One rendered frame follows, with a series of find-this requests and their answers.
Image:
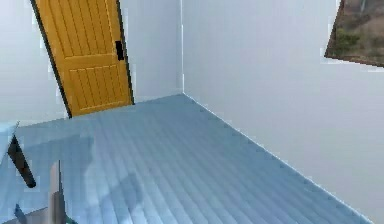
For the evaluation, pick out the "yellow wooden room door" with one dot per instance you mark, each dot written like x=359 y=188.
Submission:
x=88 y=50

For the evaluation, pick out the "window with outdoor view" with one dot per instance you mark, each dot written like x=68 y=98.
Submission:
x=360 y=31

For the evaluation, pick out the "pale table with black legs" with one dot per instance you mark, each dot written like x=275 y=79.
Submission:
x=20 y=160

